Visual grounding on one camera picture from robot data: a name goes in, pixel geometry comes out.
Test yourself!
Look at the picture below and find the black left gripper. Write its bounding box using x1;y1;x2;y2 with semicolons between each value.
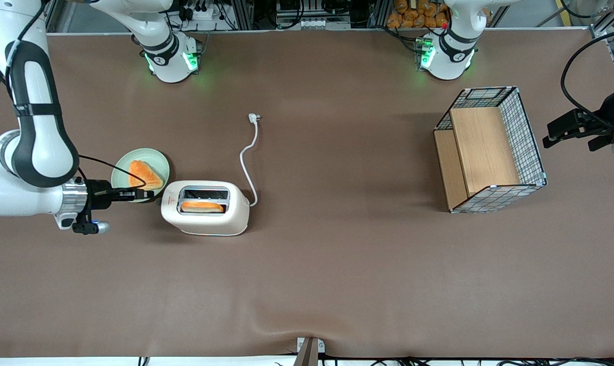
542;84;614;152

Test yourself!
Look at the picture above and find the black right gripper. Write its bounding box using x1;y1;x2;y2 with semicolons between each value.
86;179;155;211

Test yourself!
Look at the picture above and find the white two-slot toaster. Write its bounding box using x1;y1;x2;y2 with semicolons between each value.
156;180;251;237

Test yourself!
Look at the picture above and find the toast slice in toaster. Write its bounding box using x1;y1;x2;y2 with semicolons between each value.
180;201;225;214

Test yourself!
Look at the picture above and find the orange triangular pastry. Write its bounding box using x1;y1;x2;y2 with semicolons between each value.
128;160;164;192

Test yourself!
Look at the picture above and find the pale green round plate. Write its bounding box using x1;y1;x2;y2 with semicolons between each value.
111;148;170;203

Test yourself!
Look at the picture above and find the wooden shelf insert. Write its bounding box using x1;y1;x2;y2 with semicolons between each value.
434;107;521;210

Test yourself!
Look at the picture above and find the pile of orange bread rolls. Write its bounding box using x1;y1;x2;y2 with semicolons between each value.
386;0;451;29

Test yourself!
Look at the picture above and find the white power strip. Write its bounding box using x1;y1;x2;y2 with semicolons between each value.
181;4;227;22

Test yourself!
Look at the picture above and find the brown table mat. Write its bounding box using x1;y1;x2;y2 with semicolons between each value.
0;28;614;359

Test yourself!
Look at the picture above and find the wire mesh basket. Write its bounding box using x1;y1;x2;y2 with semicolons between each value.
434;86;548;214

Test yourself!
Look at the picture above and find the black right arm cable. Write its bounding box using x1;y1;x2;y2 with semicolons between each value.
4;0;148;194

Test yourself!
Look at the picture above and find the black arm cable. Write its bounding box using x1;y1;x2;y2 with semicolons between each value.
561;28;614;132
4;0;148;194

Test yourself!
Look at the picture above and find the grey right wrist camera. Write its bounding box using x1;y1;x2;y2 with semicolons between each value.
72;212;111;235

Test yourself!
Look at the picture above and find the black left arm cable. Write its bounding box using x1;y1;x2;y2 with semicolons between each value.
561;28;614;132

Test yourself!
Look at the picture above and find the white toaster power cable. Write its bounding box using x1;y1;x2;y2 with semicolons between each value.
239;113;261;207

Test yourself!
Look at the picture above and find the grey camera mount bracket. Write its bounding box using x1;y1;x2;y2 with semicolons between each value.
293;337;326;366

